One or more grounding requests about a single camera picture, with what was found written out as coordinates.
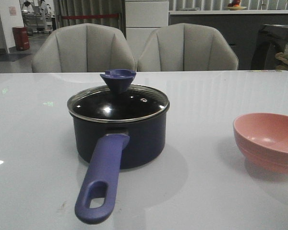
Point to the glass lid with blue knob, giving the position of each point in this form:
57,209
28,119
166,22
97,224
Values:
119,100

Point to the pink bowl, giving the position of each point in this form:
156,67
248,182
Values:
263,140

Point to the dark blue saucepan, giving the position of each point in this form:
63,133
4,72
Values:
109,148

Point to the right grey chair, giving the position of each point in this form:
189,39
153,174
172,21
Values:
186,47

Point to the grey chair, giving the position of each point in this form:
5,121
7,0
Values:
84,47
186,47

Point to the left grey chair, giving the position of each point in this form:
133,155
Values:
84,47

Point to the white cabinet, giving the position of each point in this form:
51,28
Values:
141,18

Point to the red barrier tape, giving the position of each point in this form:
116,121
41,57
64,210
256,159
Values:
82,17

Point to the grey sideboard counter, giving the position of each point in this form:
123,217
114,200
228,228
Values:
240,28

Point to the fruit plate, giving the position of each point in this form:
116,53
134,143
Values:
235,5

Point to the red bin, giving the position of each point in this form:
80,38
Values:
21,38

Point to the beige cushion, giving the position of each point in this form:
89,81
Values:
283,61

